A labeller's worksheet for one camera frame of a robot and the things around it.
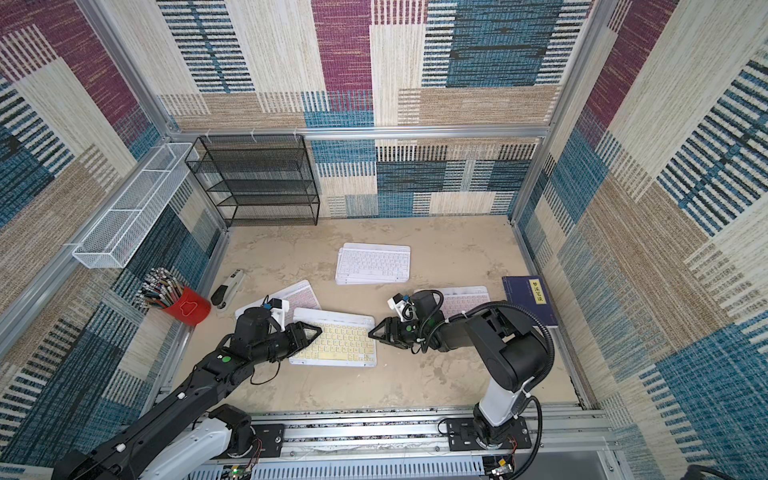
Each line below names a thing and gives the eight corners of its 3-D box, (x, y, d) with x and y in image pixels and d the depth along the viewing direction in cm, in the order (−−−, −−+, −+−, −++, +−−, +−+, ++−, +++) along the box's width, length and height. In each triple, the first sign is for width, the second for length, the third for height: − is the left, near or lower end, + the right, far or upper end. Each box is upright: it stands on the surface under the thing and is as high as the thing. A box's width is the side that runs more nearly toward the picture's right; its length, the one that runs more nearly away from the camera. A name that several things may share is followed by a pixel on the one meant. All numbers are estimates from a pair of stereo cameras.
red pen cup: (185, 325, 96) (163, 307, 87) (201, 303, 101) (183, 283, 92) (202, 330, 95) (181, 312, 86) (218, 308, 100) (200, 288, 91)
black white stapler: (215, 307, 99) (208, 299, 96) (239, 276, 107) (233, 268, 103) (224, 310, 99) (217, 302, 95) (247, 279, 107) (241, 270, 103)
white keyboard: (335, 284, 104) (334, 280, 102) (340, 248, 115) (339, 243, 113) (411, 284, 104) (412, 279, 102) (409, 248, 115) (409, 243, 112)
